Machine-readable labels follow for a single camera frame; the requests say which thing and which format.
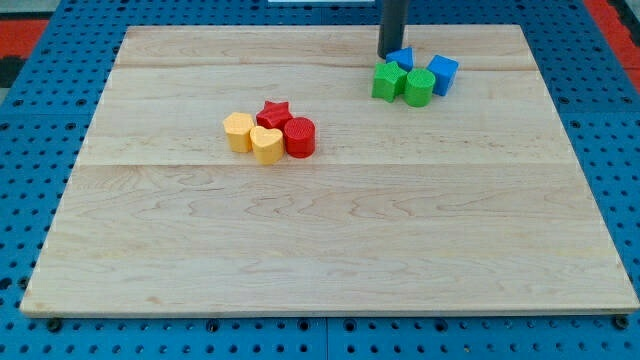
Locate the red cylinder block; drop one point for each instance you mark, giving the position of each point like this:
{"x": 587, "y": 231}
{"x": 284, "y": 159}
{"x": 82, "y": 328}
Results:
{"x": 300, "y": 137}

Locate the yellow heart block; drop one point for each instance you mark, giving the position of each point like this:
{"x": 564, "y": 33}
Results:
{"x": 267, "y": 144}

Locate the red star block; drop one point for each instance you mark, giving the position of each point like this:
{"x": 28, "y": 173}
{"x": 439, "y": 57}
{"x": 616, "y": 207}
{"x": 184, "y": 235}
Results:
{"x": 274, "y": 115}

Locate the yellow pentagon block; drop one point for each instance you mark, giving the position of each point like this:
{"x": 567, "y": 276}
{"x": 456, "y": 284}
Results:
{"x": 237, "y": 127}

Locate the green star block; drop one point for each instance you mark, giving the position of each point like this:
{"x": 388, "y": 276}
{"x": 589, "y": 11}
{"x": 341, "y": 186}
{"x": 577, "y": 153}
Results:
{"x": 388, "y": 81}

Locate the green cylinder block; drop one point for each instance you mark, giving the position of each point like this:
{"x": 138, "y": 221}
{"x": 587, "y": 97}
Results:
{"x": 419, "y": 87}

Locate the blue triangular block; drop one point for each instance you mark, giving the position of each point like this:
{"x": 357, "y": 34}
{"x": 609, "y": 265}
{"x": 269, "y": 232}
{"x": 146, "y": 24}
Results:
{"x": 403, "y": 57}

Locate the light wooden board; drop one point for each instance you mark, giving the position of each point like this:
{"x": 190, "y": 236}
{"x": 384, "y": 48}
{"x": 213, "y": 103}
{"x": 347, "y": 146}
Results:
{"x": 472, "y": 205}

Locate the blue cube block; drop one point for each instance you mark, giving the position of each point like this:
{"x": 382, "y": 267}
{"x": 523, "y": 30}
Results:
{"x": 444, "y": 70}

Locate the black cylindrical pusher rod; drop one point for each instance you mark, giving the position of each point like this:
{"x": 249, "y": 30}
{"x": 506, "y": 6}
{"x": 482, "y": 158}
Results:
{"x": 393, "y": 18}

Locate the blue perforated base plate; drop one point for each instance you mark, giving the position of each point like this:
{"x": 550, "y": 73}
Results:
{"x": 45, "y": 116}

